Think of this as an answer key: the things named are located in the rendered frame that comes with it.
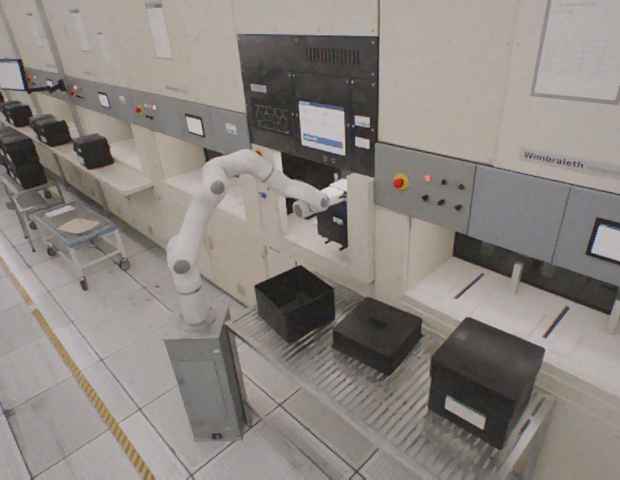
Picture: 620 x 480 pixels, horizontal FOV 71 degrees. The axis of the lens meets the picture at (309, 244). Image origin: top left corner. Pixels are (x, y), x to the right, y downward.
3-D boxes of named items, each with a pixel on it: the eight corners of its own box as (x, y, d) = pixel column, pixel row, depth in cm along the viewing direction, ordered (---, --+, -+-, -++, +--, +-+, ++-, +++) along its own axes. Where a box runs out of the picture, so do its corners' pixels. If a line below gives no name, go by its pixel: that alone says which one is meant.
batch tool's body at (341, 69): (271, 336, 309) (227, 35, 211) (357, 278, 364) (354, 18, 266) (367, 406, 253) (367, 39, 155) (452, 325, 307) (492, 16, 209)
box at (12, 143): (6, 162, 472) (-4, 138, 459) (34, 155, 488) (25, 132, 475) (13, 168, 453) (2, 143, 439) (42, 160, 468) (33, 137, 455)
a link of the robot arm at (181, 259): (188, 264, 203) (190, 282, 190) (162, 257, 198) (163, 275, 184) (230, 169, 188) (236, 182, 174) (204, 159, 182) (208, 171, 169)
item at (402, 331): (330, 347, 190) (329, 324, 183) (366, 311, 209) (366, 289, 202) (389, 377, 173) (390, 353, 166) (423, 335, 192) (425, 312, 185)
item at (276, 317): (303, 291, 226) (300, 264, 217) (336, 318, 206) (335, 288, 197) (257, 313, 213) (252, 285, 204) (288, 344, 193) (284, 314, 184)
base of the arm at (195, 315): (172, 332, 205) (162, 300, 196) (182, 306, 221) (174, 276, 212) (211, 330, 204) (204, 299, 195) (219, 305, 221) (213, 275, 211)
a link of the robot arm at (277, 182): (284, 159, 180) (334, 198, 196) (264, 166, 193) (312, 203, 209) (276, 177, 177) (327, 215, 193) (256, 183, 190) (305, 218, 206)
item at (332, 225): (315, 240, 233) (312, 185, 217) (341, 226, 244) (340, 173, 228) (349, 255, 217) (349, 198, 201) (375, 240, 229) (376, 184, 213)
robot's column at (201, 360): (192, 442, 240) (159, 338, 201) (204, 400, 264) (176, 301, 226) (242, 440, 238) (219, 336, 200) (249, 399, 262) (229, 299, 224)
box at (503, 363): (424, 408, 159) (429, 358, 146) (459, 362, 177) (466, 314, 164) (502, 453, 142) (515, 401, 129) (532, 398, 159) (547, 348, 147)
